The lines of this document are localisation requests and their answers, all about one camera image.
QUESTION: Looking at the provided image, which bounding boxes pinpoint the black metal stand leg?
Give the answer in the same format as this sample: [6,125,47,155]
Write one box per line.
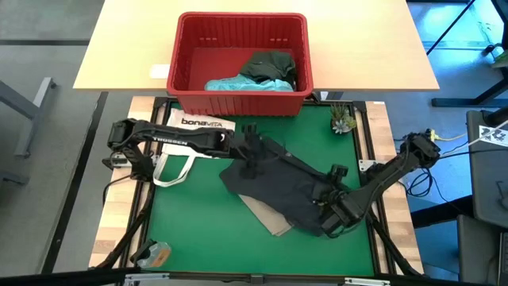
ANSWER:
[431,0,508,108]

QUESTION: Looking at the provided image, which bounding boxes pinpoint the grey metal table leg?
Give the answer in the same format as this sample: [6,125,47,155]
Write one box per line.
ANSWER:
[0,76,58,158]

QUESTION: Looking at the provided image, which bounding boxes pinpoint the black aluminium table frame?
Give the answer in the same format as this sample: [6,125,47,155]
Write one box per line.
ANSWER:
[93,96,425,284]

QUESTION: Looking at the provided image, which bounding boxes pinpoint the black hooded garment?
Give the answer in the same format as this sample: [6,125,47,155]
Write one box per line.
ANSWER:
[219,134,352,238]

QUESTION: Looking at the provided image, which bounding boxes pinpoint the light wood table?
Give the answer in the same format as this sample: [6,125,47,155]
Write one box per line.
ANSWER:
[73,0,441,93]

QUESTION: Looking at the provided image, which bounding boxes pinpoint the butcher-block table side board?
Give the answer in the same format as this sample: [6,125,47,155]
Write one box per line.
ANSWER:
[364,101,425,275]
[89,95,160,269]

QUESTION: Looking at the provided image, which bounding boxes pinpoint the small potted succulent plant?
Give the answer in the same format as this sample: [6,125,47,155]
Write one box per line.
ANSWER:
[329,102,358,136]

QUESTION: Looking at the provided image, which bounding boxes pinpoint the beige garment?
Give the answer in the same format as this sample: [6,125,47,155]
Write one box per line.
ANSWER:
[248,193,294,238]

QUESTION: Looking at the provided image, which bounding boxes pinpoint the black floor cable bundle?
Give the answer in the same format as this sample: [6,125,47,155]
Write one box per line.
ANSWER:
[405,168,436,199]

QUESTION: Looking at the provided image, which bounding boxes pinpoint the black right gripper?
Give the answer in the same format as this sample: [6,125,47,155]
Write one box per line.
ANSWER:
[313,164,364,238]

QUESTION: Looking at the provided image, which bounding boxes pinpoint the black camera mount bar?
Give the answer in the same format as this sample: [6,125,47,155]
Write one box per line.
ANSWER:
[0,266,508,286]

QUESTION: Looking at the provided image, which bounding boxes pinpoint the light blue garment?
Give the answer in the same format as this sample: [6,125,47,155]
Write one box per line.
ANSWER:
[204,73,295,93]

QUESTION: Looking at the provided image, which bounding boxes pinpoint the white bonavita tote bag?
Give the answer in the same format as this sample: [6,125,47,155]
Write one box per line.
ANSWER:
[152,108,237,188]

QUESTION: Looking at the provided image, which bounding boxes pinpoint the dark grey cabinet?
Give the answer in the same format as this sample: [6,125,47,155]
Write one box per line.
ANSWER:
[466,110,508,230]

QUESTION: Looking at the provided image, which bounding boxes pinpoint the white tag black marking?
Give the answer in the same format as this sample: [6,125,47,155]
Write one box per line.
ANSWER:
[478,124,508,145]

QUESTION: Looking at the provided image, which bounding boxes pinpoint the white paper label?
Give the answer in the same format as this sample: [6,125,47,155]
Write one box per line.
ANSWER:
[150,64,171,79]

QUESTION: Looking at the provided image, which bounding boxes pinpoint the red plastic laundry bin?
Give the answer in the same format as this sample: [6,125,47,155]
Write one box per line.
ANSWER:
[166,11,314,118]

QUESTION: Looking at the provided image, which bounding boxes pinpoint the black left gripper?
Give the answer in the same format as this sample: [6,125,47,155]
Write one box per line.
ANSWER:
[232,123,282,180]

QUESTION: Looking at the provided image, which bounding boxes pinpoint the dark green garment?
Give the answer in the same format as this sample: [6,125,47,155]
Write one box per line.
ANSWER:
[239,50,298,91]

